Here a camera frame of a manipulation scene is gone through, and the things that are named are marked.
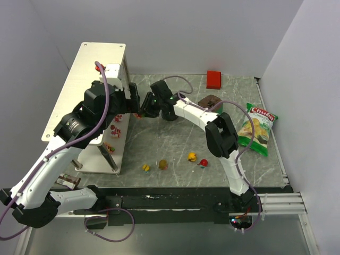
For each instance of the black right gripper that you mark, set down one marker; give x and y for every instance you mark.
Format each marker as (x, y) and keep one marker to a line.
(148, 105)

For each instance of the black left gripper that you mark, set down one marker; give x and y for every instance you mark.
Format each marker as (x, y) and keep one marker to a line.
(133, 96)

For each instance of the strawberry cake toy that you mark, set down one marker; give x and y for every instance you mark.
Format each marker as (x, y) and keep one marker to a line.
(115, 132)

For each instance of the yellow pink lion toy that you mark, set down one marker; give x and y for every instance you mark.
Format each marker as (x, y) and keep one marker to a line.
(109, 147)

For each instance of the olive round toy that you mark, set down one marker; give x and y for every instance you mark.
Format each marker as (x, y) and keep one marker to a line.
(163, 164)

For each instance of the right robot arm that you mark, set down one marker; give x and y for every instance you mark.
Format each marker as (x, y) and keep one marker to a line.
(221, 135)

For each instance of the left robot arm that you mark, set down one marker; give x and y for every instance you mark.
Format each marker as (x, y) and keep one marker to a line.
(32, 201)

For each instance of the white two-tier shelf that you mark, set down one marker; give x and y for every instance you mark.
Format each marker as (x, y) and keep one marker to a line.
(95, 158)

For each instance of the yellow bee toy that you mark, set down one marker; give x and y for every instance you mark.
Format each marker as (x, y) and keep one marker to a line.
(146, 168)

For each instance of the brown and green cup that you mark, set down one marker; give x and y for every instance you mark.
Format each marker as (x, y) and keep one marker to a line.
(210, 101)

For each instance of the yellow duck toy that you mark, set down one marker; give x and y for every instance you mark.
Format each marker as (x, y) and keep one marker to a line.
(192, 157)

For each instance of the red block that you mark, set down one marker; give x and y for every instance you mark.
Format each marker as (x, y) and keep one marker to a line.
(214, 80)

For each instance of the brown snack bar wrapper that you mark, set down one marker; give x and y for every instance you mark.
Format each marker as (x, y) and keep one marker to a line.
(68, 181)

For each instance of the green chips bag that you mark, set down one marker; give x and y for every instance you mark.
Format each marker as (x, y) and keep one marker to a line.
(263, 122)

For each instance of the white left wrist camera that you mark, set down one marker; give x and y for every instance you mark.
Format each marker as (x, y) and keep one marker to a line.
(115, 75)

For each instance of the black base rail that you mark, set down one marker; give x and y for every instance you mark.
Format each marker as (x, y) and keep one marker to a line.
(172, 205)

